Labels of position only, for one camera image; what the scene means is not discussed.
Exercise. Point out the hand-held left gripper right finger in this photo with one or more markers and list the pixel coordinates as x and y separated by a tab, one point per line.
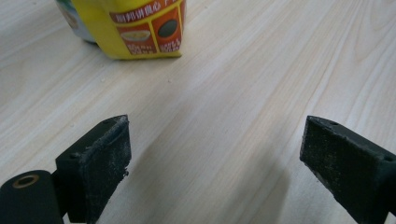
348	168

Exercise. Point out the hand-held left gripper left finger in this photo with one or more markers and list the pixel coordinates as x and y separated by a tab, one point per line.
102	168

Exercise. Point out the yellow spouted refill pouch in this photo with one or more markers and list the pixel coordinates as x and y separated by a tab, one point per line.
102	28

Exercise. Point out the clear container with white lid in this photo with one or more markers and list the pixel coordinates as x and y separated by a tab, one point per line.
70	18

